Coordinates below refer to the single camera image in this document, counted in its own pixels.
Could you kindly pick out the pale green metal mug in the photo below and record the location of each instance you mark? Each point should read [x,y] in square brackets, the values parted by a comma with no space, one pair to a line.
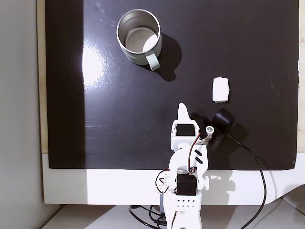
[133,55]

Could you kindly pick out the white gauze pad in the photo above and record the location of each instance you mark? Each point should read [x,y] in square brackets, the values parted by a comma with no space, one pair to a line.
[220,90]

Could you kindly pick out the black table mat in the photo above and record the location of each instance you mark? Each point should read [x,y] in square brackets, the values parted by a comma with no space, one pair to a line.
[143,107]

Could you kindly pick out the black oval camera box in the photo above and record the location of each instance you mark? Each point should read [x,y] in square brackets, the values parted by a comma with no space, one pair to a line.
[222,119]

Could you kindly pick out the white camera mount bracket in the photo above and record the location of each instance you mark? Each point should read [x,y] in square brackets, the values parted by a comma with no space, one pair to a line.
[209,130]

